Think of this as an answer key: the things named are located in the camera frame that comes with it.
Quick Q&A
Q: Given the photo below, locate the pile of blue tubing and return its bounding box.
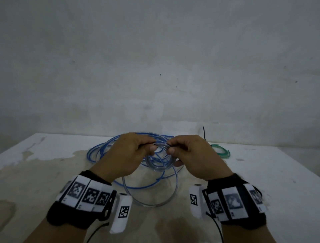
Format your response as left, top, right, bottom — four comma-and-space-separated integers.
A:
86, 132, 184, 208

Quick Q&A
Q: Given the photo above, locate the person's right hand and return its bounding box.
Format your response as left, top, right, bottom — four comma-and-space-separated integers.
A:
167, 134, 234, 182

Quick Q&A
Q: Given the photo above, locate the black left camera cord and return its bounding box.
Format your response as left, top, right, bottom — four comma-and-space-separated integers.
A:
86, 221, 111, 243

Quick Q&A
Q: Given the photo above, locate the black right wristband with markers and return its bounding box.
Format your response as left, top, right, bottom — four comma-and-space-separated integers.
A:
202, 173, 268, 230

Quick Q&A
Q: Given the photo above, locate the black right camera cord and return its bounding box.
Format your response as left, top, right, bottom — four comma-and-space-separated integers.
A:
205, 211, 224, 243

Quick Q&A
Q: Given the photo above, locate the black camera cord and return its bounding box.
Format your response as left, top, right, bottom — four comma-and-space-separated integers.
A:
86, 221, 111, 243
205, 211, 224, 243

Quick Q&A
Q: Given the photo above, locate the black left wristband with markers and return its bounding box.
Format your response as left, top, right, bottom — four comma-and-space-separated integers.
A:
46, 170, 117, 230

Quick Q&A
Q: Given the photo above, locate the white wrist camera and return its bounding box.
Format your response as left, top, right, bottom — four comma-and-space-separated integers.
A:
188, 184, 207, 221
109, 192, 133, 235

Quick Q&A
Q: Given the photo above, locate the person's left hand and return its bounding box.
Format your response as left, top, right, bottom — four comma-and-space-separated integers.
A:
89, 132, 158, 184

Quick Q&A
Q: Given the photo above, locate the black wristband with markers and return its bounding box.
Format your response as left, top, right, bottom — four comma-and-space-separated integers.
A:
46, 170, 117, 230
202, 173, 268, 230

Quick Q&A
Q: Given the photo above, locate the green tube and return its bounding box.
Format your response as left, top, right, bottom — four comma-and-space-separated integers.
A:
210, 144, 231, 159

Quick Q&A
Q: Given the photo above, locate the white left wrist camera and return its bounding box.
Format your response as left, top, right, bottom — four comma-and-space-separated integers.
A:
109, 192, 133, 235

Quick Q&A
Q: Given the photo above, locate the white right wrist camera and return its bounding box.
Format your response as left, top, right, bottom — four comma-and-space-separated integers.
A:
188, 184, 207, 221

